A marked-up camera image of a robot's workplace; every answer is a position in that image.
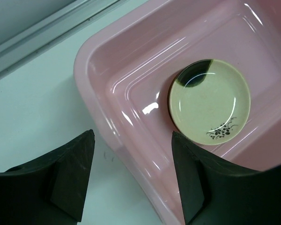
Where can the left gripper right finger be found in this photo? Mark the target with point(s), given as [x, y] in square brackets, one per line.
[215, 191]

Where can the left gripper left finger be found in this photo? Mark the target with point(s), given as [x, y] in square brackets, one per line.
[50, 189]

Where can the cream floral plate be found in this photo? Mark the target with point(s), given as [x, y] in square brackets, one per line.
[173, 77]

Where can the pink plastic bin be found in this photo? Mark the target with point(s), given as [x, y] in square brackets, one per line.
[124, 71]

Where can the aluminium table edge rail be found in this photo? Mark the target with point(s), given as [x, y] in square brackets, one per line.
[29, 27]

